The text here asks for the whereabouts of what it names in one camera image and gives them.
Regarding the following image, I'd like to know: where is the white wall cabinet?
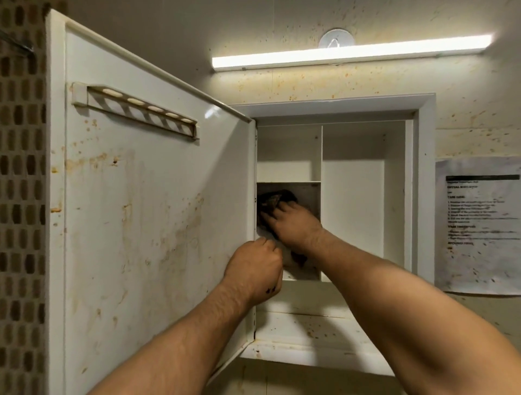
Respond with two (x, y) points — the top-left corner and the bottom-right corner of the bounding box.
(227, 93), (437, 377)

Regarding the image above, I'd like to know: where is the printed paper notice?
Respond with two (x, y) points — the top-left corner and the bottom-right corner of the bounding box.
(433, 156), (521, 296)

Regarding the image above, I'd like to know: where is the person's left forearm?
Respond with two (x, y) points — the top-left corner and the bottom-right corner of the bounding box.
(87, 282), (266, 395)

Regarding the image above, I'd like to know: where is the white tube light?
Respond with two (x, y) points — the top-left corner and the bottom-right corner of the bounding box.
(210, 34), (493, 73)

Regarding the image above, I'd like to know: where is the white toothbrush holder rack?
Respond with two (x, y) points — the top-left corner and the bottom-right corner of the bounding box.
(71, 81), (201, 141)

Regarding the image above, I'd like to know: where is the white stained cabinet door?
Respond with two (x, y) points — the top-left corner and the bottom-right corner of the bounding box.
(46, 8), (258, 395)

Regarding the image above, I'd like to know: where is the dark cleaning cloth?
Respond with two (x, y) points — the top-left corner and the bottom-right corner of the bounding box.
(257, 189), (310, 270)

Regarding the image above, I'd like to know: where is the person's right hand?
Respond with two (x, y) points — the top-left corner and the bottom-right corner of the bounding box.
(260, 201), (327, 255)

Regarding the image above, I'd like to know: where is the person's left hand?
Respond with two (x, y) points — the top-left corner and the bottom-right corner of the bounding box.
(221, 237), (284, 308)

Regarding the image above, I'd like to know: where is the round white ceiling mount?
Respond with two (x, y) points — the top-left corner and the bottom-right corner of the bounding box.
(318, 27), (354, 50)

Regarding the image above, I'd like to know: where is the metal wall rod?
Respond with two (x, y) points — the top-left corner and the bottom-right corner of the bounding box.
(0, 32), (36, 54)

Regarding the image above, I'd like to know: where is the person's right forearm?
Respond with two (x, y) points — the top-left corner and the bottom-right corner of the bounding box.
(285, 230), (521, 395)

